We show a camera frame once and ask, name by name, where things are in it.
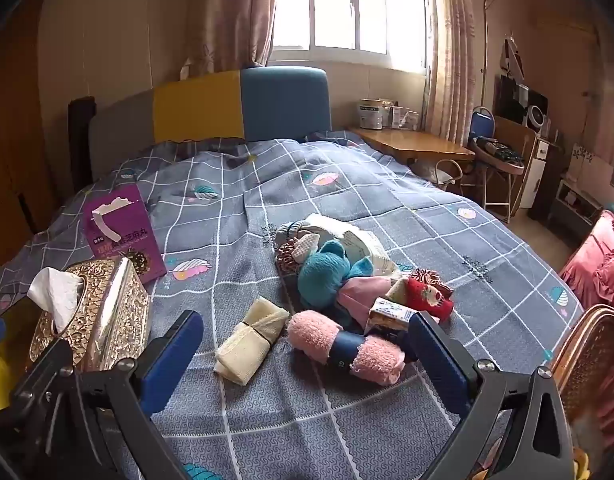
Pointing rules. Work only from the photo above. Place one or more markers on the window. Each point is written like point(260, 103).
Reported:
point(352, 5)

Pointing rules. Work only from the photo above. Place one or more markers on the purple cardboard box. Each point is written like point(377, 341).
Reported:
point(132, 240)

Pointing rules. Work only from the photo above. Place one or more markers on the golden embossed tissue box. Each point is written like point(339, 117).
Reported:
point(112, 310)

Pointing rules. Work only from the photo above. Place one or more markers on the white tissue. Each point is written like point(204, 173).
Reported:
point(54, 295)

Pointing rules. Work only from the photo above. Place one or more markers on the white desk fan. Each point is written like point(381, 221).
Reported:
point(535, 117)

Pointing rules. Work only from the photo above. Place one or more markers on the wooden desk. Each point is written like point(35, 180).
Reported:
point(412, 142)

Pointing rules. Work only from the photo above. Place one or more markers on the pink and navy socks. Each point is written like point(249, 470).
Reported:
point(312, 332)

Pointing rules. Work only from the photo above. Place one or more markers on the grey yellow blue headboard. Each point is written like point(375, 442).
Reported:
point(287, 105)

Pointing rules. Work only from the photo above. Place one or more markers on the pink soft cloth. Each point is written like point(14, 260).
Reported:
point(359, 295)

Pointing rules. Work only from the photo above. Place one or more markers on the white small cabinet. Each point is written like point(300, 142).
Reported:
point(534, 170)

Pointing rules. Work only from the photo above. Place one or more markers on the white checked cloth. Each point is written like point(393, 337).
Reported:
point(307, 247)

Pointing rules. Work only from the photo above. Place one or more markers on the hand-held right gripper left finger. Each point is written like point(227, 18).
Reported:
point(169, 360)

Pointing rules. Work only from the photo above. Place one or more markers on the pink ruffled quilt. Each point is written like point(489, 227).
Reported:
point(602, 270)

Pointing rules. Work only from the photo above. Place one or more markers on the grey checked leaf-print quilt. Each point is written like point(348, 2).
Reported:
point(227, 220)

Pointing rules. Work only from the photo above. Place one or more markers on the red printed sock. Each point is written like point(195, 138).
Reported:
point(427, 297)

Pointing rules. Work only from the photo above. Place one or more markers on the small printed carton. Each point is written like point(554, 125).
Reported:
point(387, 312)

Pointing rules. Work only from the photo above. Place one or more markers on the wicker basket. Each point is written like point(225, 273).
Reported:
point(449, 171)

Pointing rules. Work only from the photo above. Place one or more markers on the brown striped scrunchie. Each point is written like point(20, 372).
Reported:
point(286, 256)
point(434, 277)

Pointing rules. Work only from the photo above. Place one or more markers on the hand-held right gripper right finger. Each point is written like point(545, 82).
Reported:
point(437, 360)

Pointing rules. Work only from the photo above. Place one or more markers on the teal knitted cloth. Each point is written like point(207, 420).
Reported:
point(322, 275)

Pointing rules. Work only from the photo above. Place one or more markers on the pink floral curtain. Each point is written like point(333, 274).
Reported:
point(227, 10)
point(452, 50)

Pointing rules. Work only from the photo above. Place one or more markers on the wooden wardrobe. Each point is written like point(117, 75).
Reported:
point(17, 135)

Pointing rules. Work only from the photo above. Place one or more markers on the white and beige socks pile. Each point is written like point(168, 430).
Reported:
point(372, 250)

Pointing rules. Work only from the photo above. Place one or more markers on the grey striped knitted sock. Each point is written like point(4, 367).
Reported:
point(287, 232)

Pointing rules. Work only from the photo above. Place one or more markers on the cream towel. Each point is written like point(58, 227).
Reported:
point(247, 345)

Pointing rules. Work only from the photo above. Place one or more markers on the golden chair back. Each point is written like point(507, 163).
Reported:
point(587, 355)

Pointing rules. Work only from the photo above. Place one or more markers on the blue folding chair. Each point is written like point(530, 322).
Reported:
point(482, 120)

